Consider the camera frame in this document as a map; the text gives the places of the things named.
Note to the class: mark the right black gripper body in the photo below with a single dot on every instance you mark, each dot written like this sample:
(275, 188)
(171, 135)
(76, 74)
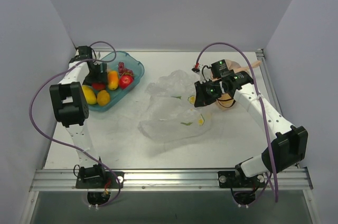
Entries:
(200, 94)

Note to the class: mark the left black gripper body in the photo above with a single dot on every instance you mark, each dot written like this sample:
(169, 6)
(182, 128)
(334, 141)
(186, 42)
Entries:
(97, 76)

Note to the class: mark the red fake apple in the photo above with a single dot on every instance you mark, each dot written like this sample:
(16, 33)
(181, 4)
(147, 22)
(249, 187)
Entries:
(98, 86)
(125, 81)

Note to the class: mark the orange yellow fake mango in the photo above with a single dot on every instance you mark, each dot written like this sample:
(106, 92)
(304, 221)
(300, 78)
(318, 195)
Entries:
(113, 80)

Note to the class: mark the yellow fake lemon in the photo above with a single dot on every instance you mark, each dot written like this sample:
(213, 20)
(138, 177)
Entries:
(89, 95)

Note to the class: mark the fake red grape bunch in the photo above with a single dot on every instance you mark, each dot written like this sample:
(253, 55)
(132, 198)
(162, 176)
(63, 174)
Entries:
(122, 70)

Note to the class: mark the clear printed plastic bag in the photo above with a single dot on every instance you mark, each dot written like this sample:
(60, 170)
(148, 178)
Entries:
(171, 115)

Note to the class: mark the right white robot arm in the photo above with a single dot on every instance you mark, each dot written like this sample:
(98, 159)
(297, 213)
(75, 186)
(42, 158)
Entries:
(286, 143)

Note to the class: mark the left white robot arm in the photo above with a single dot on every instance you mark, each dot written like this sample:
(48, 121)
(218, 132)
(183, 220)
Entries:
(71, 110)

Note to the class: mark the orange tied plastic bag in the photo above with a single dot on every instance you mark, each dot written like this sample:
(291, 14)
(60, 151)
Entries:
(233, 79)

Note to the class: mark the small orange fake fruit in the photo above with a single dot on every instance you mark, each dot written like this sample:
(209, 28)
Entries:
(103, 98)

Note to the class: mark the teal plastic fruit tray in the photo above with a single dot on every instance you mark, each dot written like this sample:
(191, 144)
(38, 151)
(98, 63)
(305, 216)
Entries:
(116, 95)

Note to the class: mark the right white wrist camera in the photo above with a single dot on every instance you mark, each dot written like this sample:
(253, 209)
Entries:
(204, 72)

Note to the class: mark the front aluminium rail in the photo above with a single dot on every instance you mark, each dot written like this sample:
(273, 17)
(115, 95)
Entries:
(153, 180)

